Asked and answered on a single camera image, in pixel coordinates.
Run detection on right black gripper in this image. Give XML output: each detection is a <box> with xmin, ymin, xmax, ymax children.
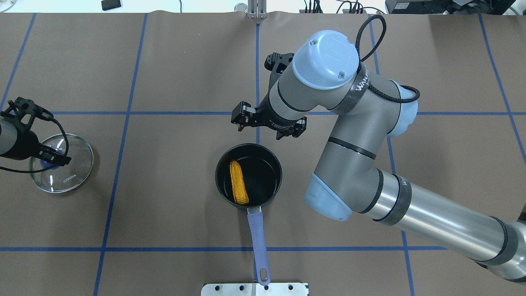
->
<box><xmin>231</xmin><ymin>52</ymin><xmax>307</xmax><ymax>140</ymax></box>

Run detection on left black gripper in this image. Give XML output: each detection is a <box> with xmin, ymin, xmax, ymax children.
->
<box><xmin>0</xmin><ymin>97</ymin><xmax>71</xmax><ymax>167</ymax></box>

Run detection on glass lid purple knob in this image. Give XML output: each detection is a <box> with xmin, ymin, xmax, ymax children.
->
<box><xmin>30</xmin><ymin>133</ymin><xmax>94</xmax><ymax>194</ymax></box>

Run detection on yellow corn cob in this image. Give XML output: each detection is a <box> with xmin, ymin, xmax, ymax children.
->
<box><xmin>229</xmin><ymin>160</ymin><xmax>249</xmax><ymax>206</ymax></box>

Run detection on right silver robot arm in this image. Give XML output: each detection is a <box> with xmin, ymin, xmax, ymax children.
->
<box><xmin>231</xmin><ymin>30</ymin><xmax>525</xmax><ymax>284</ymax></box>

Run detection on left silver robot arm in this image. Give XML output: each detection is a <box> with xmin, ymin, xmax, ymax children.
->
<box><xmin>0</xmin><ymin>97</ymin><xmax>72</xmax><ymax>172</ymax></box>

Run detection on brown table mat blue grid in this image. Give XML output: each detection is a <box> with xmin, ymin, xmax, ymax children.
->
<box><xmin>1</xmin><ymin>11</ymin><xmax>525</xmax><ymax>296</ymax></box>

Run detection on small black device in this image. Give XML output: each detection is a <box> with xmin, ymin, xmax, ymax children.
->
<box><xmin>100</xmin><ymin>0</ymin><xmax>122</xmax><ymax>11</ymax></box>

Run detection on black monitor equipment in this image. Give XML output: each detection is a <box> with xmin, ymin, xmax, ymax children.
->
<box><xmin>385</xmin><ymin>0</ymin><xmax>515</xmax><ymax>15</ymax></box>

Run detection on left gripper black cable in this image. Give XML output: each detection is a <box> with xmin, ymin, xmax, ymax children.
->
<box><xmin>0</xmin><ymin>108</ymin><xmax>70</xmax><ymax>173</ymax></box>

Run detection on dark blue saucepan purple handle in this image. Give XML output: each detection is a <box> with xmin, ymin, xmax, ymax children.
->
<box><xmin>215</xmin><ymin>143</ymin><xmax>282</xmax><ymax>285</ymax></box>

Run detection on aluminium frame post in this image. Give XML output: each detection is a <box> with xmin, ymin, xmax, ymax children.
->
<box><xmin>246</xmin><ymin>0</ymin><xmax>268</xmax><ymax>19</ymax></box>

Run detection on black usb hub cables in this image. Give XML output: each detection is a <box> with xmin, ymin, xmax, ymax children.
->
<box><xmin>303</xmin><ymin>0</ymin><xmax>385</xmax><ymax>14</ymax></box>

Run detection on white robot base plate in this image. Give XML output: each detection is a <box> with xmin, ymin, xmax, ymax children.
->
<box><xmin>201</xmin><ymin>282</ymin><xmax>310</xmax><ymax>296</ymax></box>

